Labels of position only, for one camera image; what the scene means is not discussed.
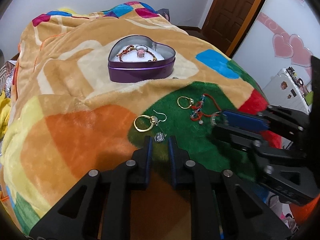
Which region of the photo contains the plain silver ring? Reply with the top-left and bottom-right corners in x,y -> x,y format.
209,114 -> 227,126

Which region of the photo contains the red gold braided bracelet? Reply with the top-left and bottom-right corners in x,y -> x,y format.
117,44 -> 158,62

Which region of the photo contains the silver ring with pink stone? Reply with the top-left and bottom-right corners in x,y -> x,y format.
134,44 -> 149,59

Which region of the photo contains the silver crystal earring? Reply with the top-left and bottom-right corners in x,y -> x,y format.
153,110 -> 167,143

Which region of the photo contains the white suitcase with stickers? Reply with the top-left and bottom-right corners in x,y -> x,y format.
263,67 -> 311,115

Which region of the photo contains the colourful plush blanket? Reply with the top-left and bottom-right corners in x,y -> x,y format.
1,2 -> 267,235

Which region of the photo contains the purple heart-shaped tin box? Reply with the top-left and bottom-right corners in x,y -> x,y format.
107,35 -> 176,83

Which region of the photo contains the brown wooden door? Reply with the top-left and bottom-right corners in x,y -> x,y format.
201,0 -> 264,56

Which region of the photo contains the purple bag behind bed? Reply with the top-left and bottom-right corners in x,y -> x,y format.
157,8 -> 170,22

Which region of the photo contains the yellow cloth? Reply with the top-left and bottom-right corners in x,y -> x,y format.
0,91 -> 11,140

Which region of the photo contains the patterned bed sheet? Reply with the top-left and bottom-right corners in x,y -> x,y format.
0,60 -> 17,98

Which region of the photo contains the yellow pillow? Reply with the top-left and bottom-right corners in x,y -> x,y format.
59,8 -> 76,14

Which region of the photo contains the red cord blue bead bracelet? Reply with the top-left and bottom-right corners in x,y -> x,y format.
189,93 -> 223,125

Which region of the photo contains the gold ring with white stone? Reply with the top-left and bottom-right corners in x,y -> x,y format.
133,114 -> 158,133

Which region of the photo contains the gold ring with pearl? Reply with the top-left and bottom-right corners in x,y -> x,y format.
177,96 -> 195,110

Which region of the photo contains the pink heart wall sticker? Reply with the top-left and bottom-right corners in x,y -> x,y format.
257,12 -> 313,68

